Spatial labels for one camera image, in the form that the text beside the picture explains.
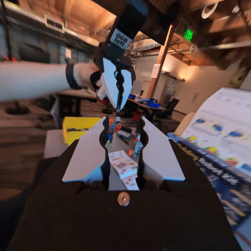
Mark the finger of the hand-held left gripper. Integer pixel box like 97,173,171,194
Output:
117,69,132,111
100,57,119,109

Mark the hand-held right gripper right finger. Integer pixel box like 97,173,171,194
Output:
137,116,186,190

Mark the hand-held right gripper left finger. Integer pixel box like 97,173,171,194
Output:
62,116,110,190

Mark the grey perforated beam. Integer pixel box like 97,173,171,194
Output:
107,116,122,143

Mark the orange gear wheel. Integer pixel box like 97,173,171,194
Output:
108,118,120,133

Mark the person's left forearm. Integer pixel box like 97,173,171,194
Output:
0,61,68,102

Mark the grey desk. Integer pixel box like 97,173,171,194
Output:
44,126,177,191

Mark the person's left hand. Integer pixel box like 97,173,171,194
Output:
75,63,103,92

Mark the grey robot chassis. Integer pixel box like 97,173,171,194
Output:
128,133,144,158

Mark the wooden back table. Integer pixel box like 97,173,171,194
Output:
127,97,167,118

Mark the white paper notice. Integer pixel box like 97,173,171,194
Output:
151,63,161,79

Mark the grey side table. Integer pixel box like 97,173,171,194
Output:
57,89,98,118

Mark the yellow storage bin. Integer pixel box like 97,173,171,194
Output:
62,117,101,146

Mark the white instruction booklet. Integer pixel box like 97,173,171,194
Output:
108,151,140,190

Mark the grey battery box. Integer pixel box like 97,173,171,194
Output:
117,130,132,139

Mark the black office chair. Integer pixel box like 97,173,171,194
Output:
155,98,180,128

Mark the blue robot kit box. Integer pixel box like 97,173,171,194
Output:
166,87,251,232

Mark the green exit sign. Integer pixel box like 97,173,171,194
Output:
183,29,194,42

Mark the black round-base stand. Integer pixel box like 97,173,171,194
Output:
5,99,31,115

